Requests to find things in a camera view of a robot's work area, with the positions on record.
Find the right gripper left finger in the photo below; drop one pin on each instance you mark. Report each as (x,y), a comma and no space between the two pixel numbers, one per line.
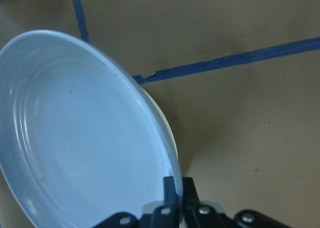
(167,215)

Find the cream plate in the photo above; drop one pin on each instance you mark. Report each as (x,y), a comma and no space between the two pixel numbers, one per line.
(165,121)

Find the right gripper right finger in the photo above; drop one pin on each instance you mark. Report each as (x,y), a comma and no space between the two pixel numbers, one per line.
(199,214)

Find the blue plate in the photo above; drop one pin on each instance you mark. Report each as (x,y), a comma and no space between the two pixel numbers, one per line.
(80,140)

